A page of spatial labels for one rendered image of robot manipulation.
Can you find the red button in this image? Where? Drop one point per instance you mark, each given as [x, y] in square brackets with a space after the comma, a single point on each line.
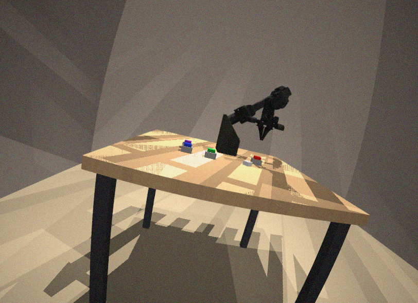
[256, 160]

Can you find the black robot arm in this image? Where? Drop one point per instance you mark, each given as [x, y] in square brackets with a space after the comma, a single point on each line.
[278, 99]

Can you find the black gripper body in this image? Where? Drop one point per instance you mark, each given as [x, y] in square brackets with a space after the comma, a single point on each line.
[259, 122]

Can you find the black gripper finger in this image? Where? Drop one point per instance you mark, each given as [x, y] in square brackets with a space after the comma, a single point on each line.
[266, 130]
[260, 128]

